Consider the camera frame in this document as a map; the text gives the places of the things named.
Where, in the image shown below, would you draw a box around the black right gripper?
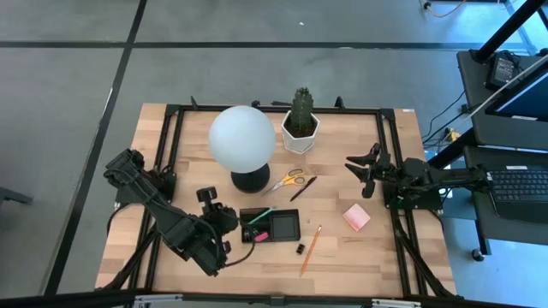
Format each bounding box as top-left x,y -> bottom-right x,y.
344,143 -> 393,183

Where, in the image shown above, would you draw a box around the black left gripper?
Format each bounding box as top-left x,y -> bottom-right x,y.
204,204 -> 257,244

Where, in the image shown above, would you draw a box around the teal pencil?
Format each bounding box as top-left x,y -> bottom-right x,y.
247,207 -> 276,226

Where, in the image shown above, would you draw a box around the yellow handled scissors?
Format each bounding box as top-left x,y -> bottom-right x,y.
260,167 -> 307,197

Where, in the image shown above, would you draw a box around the dark pen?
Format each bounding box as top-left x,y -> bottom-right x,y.
289,175 -> 319,203

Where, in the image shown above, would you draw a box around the orange pencil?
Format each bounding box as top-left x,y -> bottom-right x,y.
299,224 -> 323,278

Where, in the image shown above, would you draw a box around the black mesh desk organizer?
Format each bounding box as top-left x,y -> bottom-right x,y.
238,207 -> 302,245

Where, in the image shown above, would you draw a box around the pink sticky note pad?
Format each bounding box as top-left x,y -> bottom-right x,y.
342,203 -> 372,233

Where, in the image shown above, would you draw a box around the white hexagonal planter pot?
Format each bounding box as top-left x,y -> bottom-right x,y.
280,110 -> 321,156

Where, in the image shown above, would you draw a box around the green cactus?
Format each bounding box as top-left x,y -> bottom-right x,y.
290,86 -> 315,134

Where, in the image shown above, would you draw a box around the white globe table lamp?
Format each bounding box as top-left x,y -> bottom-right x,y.
208,104 -> 277,194

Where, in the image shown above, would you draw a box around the black side desk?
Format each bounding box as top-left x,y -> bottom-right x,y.
456,49 -> 548,151
464,145 -> 548,247

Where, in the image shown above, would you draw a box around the black keyboard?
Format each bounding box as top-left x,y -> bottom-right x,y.
487,168 -> 548,207

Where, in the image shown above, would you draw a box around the black power brick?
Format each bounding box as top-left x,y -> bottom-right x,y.
485,50 -> 521,91

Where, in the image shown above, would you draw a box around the black computer monitor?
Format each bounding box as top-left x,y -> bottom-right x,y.
485,54 -> 548,123

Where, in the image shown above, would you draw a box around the black rig crossbar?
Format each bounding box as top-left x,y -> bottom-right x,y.
0,288 -> 548,308

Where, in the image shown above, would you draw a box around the black diagonal pole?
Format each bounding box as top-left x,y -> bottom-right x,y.
469,0 -> 548,64

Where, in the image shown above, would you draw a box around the grey furniture leg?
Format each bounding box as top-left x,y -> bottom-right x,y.
0,187 -> 34,207

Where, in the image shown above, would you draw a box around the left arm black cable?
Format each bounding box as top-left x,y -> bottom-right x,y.
224,241 -> 257,269

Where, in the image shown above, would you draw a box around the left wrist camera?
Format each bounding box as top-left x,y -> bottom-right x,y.
195,187 -> 218,205

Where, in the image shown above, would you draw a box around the black aluminium table frame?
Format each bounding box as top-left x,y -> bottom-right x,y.
96,96 -> 457,300

